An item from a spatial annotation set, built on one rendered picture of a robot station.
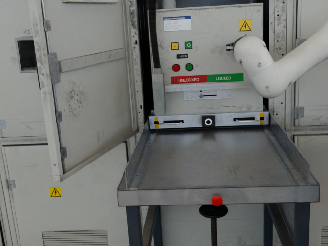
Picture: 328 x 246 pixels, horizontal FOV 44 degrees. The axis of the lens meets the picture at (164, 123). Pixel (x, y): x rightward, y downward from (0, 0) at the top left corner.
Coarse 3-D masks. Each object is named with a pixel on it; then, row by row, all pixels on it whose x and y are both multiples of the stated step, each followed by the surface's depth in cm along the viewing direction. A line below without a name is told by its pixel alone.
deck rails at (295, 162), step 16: (144, 128) 172; (272, 128) 176; (144, 144) 169; (272, 144) 160; (288, 144) 146; (144, 160) 150; (288, 160) 142; (304, 160) 125; (128, 176) 129; (304, 176) 126
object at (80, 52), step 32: (32, 0) 122; (64, 0) 138; (96, 0) 153; (64, 32) 140; (96, 32) 159; (64, 64) 138; (96, 64) 160; (64, 96) 142; (96, 96) 161; (128, 96) 187; (64, 128) 143; (96, 128) 162; (128, 128) 188; (64, 160) 143
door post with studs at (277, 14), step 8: (272, 0) 173; (280, 0) 173; (272, 8) 174; (280, 8) 173; (272, 16) 175; (280, 16) 174; (272, 24) 175; (280, 24) 175; (272, 32) 176; (280, 32) 176; (272, 40) 177; (280, 40) 177; (272, 48) 178; (280, 48) 178; (272, 56) 179; (280, 56) 178; (280, 96) 183; (272, 104) 185; (280, 104) 184; (272, 112) 186; (280, 112) 185; (280, 120) 186
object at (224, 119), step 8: (240, 112) 182; (248, 112) 181; (256, 112) 181; (264, 112) 181; (152, 120) 185; (168, 120) 185; (176, 120) 185; (184, 120) 184; (192, 120) 184; (200, 120) 184; (216, 120) 183; (224, 120) 183; (232, 120) 183; (240, 120) 182; (264, 120) 182; (152, 128) 186; (160, 128) 186
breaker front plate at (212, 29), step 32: (160, 32) 176; (192, 32) 175; (224, 32) 174; (256, 32) 173; (160, 64) 180; (192, 64) 179; (224, 64) 178; (192, 96) 182; (224, 96) 181; (256, 96) 180
